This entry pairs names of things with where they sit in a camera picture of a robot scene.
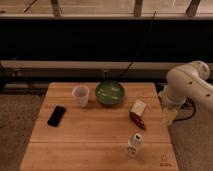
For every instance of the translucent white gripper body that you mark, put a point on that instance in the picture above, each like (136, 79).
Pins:
(169, 115)

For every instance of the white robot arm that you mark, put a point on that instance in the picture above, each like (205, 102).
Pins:
(186, 81)

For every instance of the small clear plastic bottle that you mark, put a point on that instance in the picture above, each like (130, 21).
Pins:
(134, 144)

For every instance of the green bowl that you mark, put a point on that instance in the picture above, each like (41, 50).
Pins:
(109, 92)

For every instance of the translucent plastic cup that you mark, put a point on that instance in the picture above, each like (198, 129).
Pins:
(81, 95)

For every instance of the black smartphone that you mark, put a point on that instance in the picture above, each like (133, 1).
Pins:
(56, 116)

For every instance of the wall power outlet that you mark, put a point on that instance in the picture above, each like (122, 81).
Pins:
(105, 73)

